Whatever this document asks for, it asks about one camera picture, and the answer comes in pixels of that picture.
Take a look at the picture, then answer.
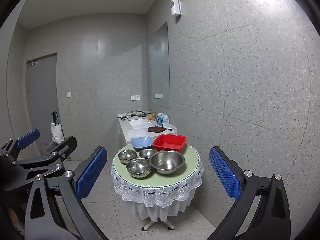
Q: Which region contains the white-legged round table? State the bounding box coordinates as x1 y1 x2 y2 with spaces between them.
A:
141 215 175 231

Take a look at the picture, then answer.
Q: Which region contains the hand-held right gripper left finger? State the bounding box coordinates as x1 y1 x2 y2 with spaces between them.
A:
24 146 108 240

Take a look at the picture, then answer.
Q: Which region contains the round table green cloth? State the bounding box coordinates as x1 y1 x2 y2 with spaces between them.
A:
111 142 204 223

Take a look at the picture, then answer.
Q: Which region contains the white tote bag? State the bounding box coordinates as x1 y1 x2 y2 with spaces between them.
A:
51 111 65 144

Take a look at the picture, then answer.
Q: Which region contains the door vent grille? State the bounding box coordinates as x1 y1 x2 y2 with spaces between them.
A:
44 142 60 153

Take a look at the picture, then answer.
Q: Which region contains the red plastic basin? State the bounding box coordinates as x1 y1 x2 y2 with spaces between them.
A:
152 134 187 154

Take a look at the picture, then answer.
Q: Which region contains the white sink counter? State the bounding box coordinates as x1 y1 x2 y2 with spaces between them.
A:
117 112 177 145

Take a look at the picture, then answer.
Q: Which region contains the medium steel bowl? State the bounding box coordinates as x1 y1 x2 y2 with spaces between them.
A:
126 158 152 178

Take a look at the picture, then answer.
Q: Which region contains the blue and white plastic bag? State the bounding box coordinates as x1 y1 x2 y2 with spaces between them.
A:
157 113 169 127

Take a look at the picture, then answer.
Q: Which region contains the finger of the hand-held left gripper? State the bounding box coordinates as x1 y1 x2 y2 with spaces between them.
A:
11 136 77 180
0 129 40 164

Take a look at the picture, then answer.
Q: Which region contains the large steel bowl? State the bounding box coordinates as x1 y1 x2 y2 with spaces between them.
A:
149 150 185 175

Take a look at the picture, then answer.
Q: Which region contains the black cable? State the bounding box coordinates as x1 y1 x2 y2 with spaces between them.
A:
120 110 146 120

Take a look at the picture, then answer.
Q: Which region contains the blue plastic bowl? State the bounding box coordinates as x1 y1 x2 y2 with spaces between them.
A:
131 136 154 152

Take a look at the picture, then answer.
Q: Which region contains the white wall dispenser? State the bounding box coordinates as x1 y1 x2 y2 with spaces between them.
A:
171 0 182 17

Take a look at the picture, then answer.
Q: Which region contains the small steel bowl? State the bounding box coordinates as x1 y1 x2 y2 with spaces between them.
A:
138 149 157 159
118 150 137 165

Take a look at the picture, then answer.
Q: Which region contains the wall mirror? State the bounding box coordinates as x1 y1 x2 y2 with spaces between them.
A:
148 21 171 110

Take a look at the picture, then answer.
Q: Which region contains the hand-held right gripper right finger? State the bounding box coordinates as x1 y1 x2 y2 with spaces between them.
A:
207 146 292 240

